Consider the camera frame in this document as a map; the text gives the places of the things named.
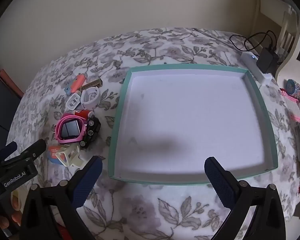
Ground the person's left hand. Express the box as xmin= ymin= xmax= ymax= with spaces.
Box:
xmin=0 ymin=191 xmax=24 ymax=233

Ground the orange and blue toy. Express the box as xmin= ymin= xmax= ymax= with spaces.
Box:
xmin=64 ymin=73 xmax=87 ymax=96

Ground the black cable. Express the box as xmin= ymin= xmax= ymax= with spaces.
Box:
xmin=229 ymin=31 xmax=278 ymax=53

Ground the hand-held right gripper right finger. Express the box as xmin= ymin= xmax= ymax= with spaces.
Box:
xmin=204 ymin=156 xmax=287 ymax=240

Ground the orange toy utility knife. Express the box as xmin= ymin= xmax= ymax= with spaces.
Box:
xmin=47 ymin=145 xmax=65 ymax=166

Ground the pink smartwatch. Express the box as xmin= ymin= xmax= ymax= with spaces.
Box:
xmin=54 ymin=114 xmax=88 ymax=145

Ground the white round ring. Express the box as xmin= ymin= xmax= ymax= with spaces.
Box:
xmin=80 ymin=87 xmax=101 ymax=108

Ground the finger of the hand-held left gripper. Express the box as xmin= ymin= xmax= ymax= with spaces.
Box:
xmin=0 ymin=141 xmax=18 ymax=164
xmin=2 ymin=139 xmax=47 ymax=165

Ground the black power adapter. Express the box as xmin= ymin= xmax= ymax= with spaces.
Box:
xmin=257 ymin=47 xmax=279 ymax=73

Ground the small red can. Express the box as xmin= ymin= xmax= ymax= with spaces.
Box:
xmin=74 ymin=109 xmax=92 ymax=118

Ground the black toy car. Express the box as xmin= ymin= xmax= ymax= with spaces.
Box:
xmin=79 ymin=116 xmax=101 ymax=150

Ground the dark cabinet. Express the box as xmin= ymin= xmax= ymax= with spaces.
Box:
xmin=0 ymin=55 xmax=24 ymax=145

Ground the white power strip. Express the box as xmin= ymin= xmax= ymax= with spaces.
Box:
xmin=240 ymin=52 xmax=273 ymax=85

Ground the teal shallow box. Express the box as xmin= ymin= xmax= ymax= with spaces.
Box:
xmin=108 ymin=64 xmax=279 ymax=186

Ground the gold patterned hair clip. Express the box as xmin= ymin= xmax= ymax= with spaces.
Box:
xmin=77 ymin=78 xmax=103 ymax=92

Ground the white wooden chair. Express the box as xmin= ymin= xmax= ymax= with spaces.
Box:
xmin=255 ymin=0 xmax=300 ymax=93

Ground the pink knitted mat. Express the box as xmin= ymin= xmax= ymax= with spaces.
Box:
xmin=280 ymin=87 xmax=300 ymax=125

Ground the cream claw hair clip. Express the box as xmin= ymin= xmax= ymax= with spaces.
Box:
xmin=55 ymin=144 xmax=85 ymax=168

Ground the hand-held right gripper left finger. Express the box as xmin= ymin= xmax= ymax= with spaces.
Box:
xmin=20 ymin=156 xmax=103 ymax=240

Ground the white charger plug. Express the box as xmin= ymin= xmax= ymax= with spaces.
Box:
xmin=66 ymin=93 xmax=82 ymax=110

